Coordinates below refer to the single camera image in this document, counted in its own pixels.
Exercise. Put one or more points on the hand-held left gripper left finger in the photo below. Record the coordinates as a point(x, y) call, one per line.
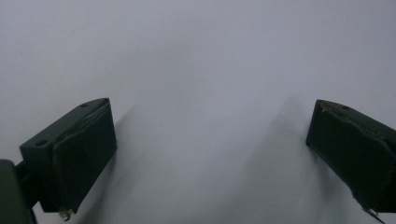
point(77, 155)

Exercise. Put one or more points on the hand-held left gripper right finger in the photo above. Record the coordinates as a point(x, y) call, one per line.
point(358, 152)

